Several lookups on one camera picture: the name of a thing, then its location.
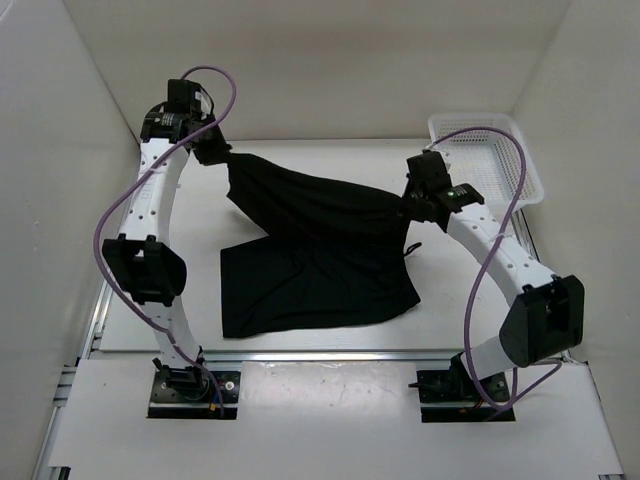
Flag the black shorts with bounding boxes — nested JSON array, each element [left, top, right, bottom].
[[220, 154, 420, 339]]

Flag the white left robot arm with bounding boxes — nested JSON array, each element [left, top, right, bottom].
[[93, 94, 224, 407]]

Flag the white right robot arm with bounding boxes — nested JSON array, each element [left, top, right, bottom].
[[402, 180, 585, 400]]

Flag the white plastic basket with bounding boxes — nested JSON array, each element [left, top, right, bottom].
[[428, 112, 544, 215]]

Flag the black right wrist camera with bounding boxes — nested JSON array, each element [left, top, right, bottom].
[[407, 150, 452, 191]]

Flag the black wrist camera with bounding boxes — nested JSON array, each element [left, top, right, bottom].
[[164, 79, 211, 118], [407, 150, 452, 191]]

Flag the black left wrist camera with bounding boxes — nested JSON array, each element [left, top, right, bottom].
[[164, 79, 211, 118]]

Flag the right aluminium side rail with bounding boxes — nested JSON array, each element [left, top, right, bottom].
[[511, 210, 539, 260]]

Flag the aluminium side rail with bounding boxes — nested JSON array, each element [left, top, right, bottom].
[[511, 210, 539, 260], [78, 281, 113, 360]]

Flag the left aluminium side rail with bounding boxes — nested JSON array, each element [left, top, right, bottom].
[[78, 281, 113, 360]]

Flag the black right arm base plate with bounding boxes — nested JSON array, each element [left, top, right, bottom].
[[408, 354, 516, 423]]

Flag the aluminium table edge rail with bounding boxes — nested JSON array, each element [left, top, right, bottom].
[[205, 349, 458, 365]]

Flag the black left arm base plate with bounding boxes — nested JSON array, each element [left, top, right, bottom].
[[147, 358, 241, 420]]

